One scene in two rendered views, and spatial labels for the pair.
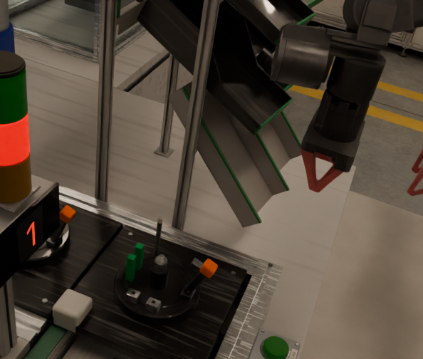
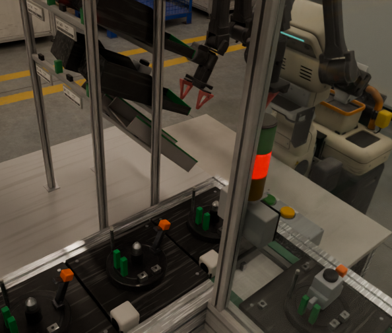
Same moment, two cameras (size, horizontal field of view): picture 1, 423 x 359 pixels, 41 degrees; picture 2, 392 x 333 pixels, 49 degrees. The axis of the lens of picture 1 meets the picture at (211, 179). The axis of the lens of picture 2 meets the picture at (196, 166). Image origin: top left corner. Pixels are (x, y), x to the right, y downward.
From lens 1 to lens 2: 0.85 m
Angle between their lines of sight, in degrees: 47
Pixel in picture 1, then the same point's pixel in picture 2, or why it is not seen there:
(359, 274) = (212, 160)
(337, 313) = not seen: hidden behind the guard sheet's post
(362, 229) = (182, 143)
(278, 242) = (172, 176)
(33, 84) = not seen: outside the picture
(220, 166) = (169, 147)
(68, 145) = not seen: outside the picture
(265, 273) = (216, 182)
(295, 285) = not seen: hidden behind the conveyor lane
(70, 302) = (212, 258)
